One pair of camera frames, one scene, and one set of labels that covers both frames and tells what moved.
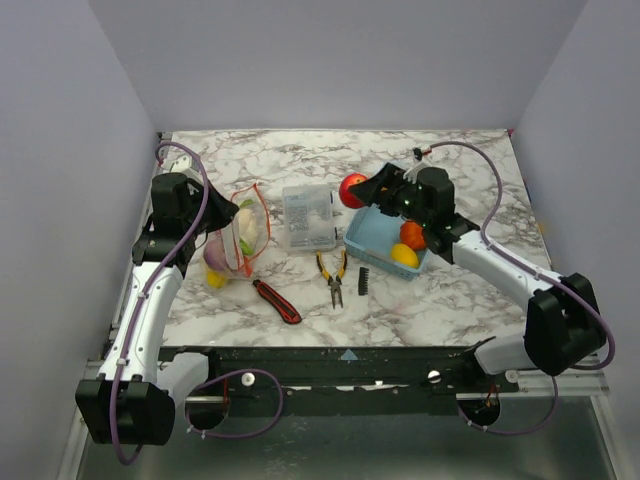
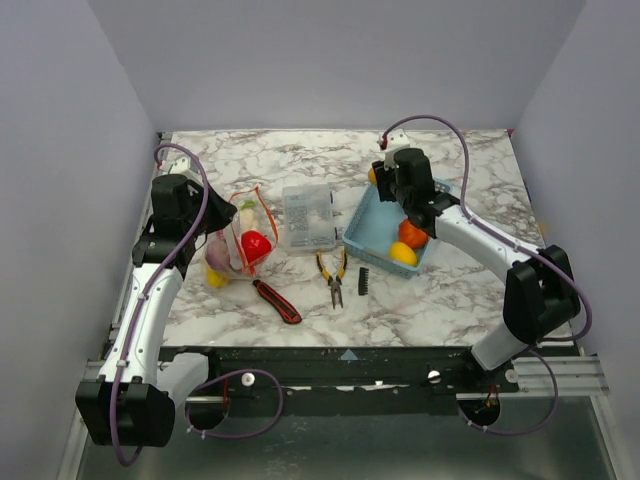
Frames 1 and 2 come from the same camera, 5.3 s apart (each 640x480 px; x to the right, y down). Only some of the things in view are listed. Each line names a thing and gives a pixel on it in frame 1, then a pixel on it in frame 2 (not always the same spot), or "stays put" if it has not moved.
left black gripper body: (215, 215) stays put
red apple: (347, 196) to (255, 245)
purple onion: (214, 253) stays put
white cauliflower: (247, 227) stays put
